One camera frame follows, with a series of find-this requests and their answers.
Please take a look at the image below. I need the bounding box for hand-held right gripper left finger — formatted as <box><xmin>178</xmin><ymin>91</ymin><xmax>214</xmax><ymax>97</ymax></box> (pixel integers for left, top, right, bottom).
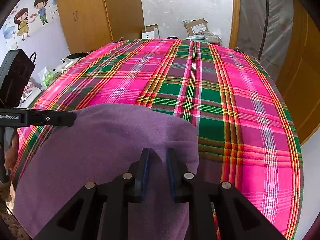
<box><xmin>32</xmin><ymin>148</ymin><xmax>152</xmax><ymax>240</ymax></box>

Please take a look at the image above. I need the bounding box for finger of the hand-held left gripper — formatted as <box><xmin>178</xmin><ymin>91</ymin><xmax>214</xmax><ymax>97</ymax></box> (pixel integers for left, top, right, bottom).
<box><xmin>27</xmin><ymin>109</ymin><xmax>76</xmax><ymax>127</ymax></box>

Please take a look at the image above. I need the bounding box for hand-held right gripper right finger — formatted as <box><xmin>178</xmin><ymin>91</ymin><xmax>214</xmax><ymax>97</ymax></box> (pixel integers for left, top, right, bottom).
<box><xmin>166</xmin><ymin>148</ymin><xmax>288</xmax><ymax>240</ymax></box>

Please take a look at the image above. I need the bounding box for purple fleece garment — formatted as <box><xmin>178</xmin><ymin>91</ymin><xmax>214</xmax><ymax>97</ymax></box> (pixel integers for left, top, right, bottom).
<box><xmin>14</xmin><ymin>104</ymin><xmax>200</xmax><ymax>240</ymax></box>

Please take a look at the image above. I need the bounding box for person's left hand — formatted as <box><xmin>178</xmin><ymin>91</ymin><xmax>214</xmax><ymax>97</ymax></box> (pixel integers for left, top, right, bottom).
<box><xmin>5</xmin><ymin>131</ymin><xmax>19</xmax><ymax>173</ymax></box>

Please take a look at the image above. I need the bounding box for green packet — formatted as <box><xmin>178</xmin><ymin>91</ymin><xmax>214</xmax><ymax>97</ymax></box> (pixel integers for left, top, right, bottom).
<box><xmin>39</xmin><ymin>67</ymin><xmax>60</xmax><ymax>88</ymax></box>

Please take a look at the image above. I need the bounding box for black cloth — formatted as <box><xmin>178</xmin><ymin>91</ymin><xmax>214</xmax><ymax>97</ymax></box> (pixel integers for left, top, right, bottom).
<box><xmin>67</xmin><ymin>52</ymin><xmax>88</xmax><ymax>60</ymax></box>

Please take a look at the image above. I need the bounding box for pink green plaid bed sheet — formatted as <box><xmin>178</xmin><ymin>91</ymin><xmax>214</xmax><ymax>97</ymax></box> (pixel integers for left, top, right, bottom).
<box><xmin>11</xmin><ymin>38</ymin><xmax>304</xmax><ymax>240</ymax></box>

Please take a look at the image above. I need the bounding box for person's floral clothing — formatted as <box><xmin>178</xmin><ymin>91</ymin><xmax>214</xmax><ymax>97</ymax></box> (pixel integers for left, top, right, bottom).
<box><xmin>0</xmin><ymin>180</ymin><xmax>18</xmax><ymax>230</ymax></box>

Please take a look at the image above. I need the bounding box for wooden wardrobe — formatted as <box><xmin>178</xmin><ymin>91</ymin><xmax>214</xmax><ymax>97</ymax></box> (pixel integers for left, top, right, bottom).
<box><xmin>54</xmin><ymin>0</ymin><xmax>146</xmax><ymax>53</ymax></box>

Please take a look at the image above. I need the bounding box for white cardboard box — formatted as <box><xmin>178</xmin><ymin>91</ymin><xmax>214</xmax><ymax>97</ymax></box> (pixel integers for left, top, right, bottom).
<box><xmin>141</xmin><ymin>24</ymin><xmax>159</xmax><ymax>40</ymax></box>

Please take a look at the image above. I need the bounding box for grey plastic parcel bag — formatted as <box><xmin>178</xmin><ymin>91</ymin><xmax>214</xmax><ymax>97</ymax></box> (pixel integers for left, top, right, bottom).
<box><xmin>186</xmin><ymin>33</ymin><xmax>222</xmax><ymax>43</ymax></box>

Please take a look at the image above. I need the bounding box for open brown cardboard box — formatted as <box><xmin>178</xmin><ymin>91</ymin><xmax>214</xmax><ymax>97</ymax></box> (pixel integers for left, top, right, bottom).
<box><xmin>183</xmin><ymin>19</ymin><xmax>209</xmax><ymax>37</ymax></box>

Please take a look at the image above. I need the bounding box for wooden door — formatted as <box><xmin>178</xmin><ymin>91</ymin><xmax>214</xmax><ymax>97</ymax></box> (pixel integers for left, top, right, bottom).
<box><xmin>275</xmin><ymin>0</ymin><xmax>320</xmax><ymax>145</ymax></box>

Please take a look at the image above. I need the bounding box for plastic-wrapped grey mattress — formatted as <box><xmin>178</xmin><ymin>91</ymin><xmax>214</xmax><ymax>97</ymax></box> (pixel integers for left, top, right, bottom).
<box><xmin>236</xmin><ymin>0</ymin><xmax>294</xmax><ymax>83</ymax></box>

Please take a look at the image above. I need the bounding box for cartoon wall sticker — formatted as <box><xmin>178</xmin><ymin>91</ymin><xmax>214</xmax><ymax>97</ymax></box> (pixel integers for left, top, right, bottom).
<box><xmin>0</xmin><ymin>0</ymin><xmax>59</xmax><ymax>49</ymax></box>

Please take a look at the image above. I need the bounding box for wooden door frame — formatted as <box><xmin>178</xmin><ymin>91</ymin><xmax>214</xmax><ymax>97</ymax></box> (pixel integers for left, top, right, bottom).
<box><xmin>229</xmin><ymin>0</ymin><xmax>242</xmax><ymax>49</ymax></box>

